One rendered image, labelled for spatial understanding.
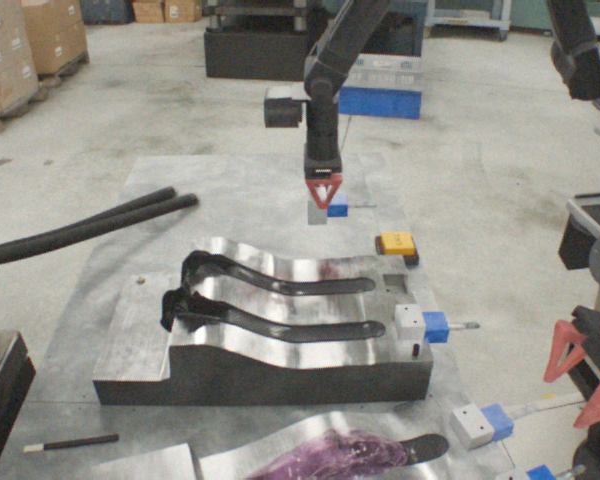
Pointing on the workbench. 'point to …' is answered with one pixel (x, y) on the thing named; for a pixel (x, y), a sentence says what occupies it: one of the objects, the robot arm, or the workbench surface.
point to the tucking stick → (71, 443)
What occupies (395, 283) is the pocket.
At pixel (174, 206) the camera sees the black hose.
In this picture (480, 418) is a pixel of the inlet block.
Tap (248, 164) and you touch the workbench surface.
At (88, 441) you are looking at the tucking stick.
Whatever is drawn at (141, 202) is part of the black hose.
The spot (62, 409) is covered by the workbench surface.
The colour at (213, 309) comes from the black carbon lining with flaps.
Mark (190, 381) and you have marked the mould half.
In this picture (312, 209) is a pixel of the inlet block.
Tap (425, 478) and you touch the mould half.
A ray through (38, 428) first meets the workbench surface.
